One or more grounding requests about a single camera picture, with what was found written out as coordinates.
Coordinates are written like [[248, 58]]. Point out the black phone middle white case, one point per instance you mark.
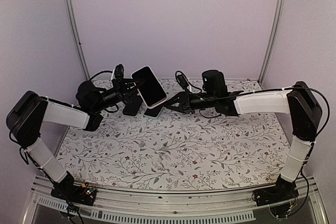
[[154, 112]]

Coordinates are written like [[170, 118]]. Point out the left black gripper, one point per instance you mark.
[[124, 98]]

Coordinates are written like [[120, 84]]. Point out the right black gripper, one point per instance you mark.
[[182, 97]]

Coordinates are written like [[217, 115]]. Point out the black phone left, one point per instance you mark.
[[133, 107]]

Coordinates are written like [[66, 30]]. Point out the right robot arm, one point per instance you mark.
[[298, 101]]

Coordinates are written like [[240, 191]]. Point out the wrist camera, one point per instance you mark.
[[182, 80], [118, 73]]

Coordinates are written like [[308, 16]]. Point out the front aluminium rail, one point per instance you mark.
[[126, 205]]

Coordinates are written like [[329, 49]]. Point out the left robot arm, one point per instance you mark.
[[34, 115]]

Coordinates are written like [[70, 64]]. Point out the left aluminium frame post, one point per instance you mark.
[[76, 37]]

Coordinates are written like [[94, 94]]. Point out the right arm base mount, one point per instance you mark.
[[274, 194]]

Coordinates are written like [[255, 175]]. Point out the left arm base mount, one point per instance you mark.
[[81, 194]]

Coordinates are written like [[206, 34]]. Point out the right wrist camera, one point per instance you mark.
[[182, 80]]

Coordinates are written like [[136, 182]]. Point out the right aluminium frame post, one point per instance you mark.
[[271, 41]]

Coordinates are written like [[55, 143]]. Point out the floral patterned table mat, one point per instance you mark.
[[176, 151]]

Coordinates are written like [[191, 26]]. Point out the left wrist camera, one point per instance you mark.
[[118, 73]]

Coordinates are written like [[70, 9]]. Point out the aluminium frame post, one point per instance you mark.
[[76, 37], [271, 41]]

